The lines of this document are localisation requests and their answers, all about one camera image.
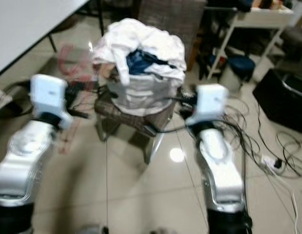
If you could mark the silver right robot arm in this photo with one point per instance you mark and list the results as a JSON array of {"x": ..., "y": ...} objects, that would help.
[{"x": 219, "y": 165}]

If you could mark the white t-shirt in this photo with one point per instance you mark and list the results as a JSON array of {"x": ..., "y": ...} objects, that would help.
[{"x": 146, "y": 36}]

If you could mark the dark blue round stool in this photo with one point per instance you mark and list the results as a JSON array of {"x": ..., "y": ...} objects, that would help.
[{"x": 241, "y": 66}]

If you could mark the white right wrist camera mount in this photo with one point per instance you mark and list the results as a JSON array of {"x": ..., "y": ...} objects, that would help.
[{"x": 212, "y": 100}]

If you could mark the grey checked fabric chair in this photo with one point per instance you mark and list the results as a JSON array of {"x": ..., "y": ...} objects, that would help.
[{"x": 170, "y": 19}]

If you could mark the blue denim jeans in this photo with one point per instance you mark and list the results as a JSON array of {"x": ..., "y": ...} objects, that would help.
[{"x": 141, "y": 61}]

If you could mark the grey robot right leg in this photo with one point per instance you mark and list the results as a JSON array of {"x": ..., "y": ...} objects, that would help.
[{"x": 161, "y": 230}]

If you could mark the white power strip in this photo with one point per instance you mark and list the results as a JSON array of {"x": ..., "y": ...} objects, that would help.
[{"x": 272, "y": 162}]

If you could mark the white metal shelf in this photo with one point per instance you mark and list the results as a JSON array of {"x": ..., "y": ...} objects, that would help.
[{"x": 258, "y": 18}]

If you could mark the white fabric laundry basket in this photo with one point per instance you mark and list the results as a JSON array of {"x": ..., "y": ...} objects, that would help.
[{"x": 141, "y": 95}]

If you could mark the grey robot left leg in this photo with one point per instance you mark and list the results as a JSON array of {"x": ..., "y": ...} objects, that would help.
[{"x": 92, "y": 229}]

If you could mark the white table black frame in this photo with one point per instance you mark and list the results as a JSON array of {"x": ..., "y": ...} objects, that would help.
[{"x": 29, "y": 29}]

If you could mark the grey robot leg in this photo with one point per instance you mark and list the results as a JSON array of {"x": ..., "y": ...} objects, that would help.
[
  {"x": 161, "y": 230},
  {"x": 92, "y": 229}
]

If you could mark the black box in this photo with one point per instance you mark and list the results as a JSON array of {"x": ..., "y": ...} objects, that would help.
[{"x": 280, "y": 97}]

